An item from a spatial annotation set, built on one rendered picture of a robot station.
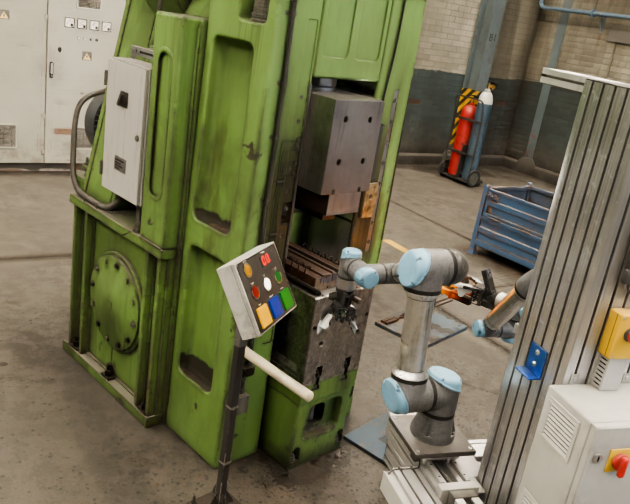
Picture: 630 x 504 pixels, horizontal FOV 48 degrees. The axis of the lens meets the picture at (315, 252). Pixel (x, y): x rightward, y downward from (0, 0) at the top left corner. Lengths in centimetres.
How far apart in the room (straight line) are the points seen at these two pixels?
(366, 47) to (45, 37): 513
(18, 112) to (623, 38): 821
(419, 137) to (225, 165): 831
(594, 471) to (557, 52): 1050
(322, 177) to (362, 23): 68
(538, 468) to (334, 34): 184
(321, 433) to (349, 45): 183
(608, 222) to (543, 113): 1028
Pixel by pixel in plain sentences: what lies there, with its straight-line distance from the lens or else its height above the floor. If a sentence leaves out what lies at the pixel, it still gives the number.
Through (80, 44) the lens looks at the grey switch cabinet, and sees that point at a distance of 794.
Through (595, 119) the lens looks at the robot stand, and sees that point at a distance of 205.
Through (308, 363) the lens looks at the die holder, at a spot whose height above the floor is 59.
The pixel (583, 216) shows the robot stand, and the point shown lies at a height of 168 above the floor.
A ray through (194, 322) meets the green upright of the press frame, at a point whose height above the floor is 60.
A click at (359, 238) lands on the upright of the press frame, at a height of 107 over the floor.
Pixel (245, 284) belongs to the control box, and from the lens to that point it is 255.
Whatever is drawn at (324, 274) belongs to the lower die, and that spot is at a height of 99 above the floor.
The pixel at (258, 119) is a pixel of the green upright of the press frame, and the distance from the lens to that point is 283.
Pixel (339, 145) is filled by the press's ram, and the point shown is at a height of 158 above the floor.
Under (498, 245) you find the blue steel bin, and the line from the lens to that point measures 710.
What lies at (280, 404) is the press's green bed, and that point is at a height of 31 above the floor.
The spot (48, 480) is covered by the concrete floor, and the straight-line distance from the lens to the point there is 342.
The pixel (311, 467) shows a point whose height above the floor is 0.
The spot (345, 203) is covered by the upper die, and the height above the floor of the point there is 132.
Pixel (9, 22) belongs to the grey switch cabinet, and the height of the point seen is 150.
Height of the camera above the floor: 210
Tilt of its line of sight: 19 degrees down
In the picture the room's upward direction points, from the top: 9 degrees clockwise
